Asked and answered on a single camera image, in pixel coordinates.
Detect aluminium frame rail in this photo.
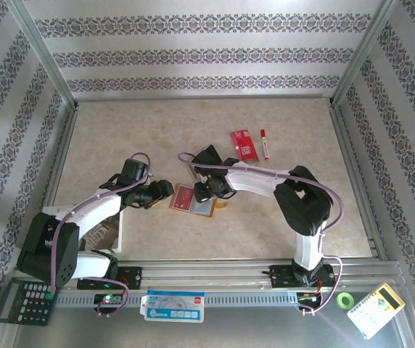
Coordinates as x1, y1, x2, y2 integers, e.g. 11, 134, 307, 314
42, 104, 80, 218
75, 94, 334, 102
329, 103, 388, 262

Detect blue white ruler set package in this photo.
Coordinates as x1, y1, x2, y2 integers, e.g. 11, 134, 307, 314
140, 289, 206, 323

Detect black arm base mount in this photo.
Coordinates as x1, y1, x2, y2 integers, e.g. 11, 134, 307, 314
76, 266, 143, 291
269, 264, 335, 290

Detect green tape roll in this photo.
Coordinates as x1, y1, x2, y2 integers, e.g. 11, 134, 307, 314
336, 291, 356, 310

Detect red whiteboard marker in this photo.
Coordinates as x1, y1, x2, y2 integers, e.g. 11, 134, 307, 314
259, 128, 271, 162

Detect orange card holder clear sleeves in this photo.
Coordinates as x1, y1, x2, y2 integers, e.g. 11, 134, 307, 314
168, 182, 229, 219

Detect wide aluminium base rail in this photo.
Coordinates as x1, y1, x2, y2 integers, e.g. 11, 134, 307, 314
118, 259, 403, 289

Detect slotted metal cable tray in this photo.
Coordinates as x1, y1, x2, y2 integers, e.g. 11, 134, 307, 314
54, 291, 303, 309

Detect small control board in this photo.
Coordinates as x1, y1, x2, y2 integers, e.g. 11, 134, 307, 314
94, 293, 123, 305
297, 291, 321, 304

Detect yellow and white calculator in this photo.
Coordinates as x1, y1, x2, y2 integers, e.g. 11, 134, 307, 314
346, 282, 407, 341

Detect red credit card with curves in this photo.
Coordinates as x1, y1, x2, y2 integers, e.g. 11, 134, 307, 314
173, 184, 194, 212

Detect aluminium corner post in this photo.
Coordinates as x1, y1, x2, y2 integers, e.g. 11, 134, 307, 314
6, 0, 80, 109
330, 0, 399, 108

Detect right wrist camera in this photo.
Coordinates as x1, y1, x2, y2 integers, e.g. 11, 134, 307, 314
193, 182, 211, 204

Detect black calculator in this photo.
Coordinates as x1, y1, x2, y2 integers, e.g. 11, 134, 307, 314
0, 278, 57, 327

